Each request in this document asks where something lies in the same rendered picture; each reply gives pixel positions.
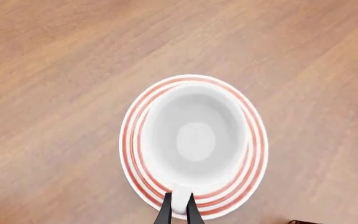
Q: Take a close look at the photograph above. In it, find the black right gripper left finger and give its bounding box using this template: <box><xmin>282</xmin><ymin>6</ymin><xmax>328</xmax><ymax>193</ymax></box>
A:
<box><xmin>152</xmin><ymin>192</ymin><xmax>173</xmax><ymax>224</ymax></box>

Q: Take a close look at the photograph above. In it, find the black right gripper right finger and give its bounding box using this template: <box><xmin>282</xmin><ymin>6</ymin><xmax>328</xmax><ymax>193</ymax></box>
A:
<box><xmin>186</xmin><ymin>192</ymin><xmax>205</xmax><ymax>224</ymax></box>

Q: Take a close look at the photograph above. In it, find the white mug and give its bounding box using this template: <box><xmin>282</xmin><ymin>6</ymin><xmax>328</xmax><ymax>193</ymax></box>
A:
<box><xmin>140</xmin><ymin>82</ymin><xmax>250</xmax><ymax>216</ymax></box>

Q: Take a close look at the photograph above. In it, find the white plate with red rings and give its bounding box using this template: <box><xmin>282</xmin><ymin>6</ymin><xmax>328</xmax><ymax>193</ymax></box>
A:
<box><xmin>118</xmin><ymin>74</ymin><xmax>269</xmax><ymax>221</ymax></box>

